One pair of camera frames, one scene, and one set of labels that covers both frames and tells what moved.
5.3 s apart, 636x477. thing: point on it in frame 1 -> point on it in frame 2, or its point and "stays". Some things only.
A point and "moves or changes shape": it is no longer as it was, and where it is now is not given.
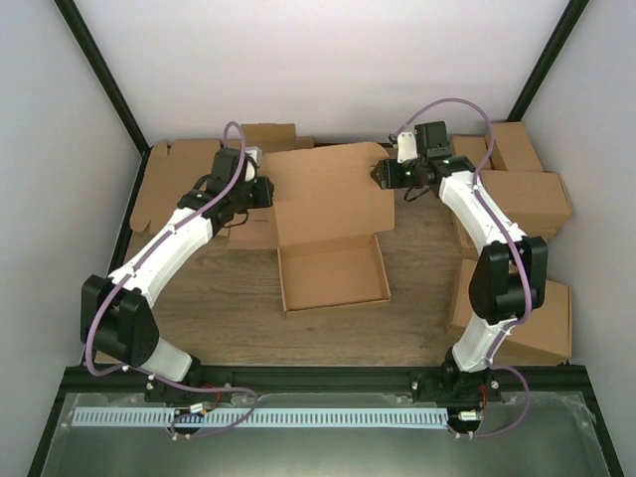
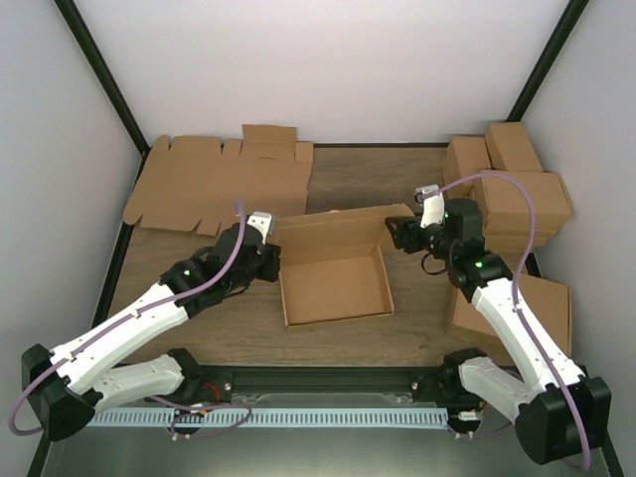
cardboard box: (329, 210) moves or changes shape
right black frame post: (566, 26) stays
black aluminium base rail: (331, 382) stays
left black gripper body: (261, 200) -> (270, 272)
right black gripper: (390, 180) -> (409, 234)
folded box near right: (544, 335) stays
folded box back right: (512, 149) stays
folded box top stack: (535, 199) stays
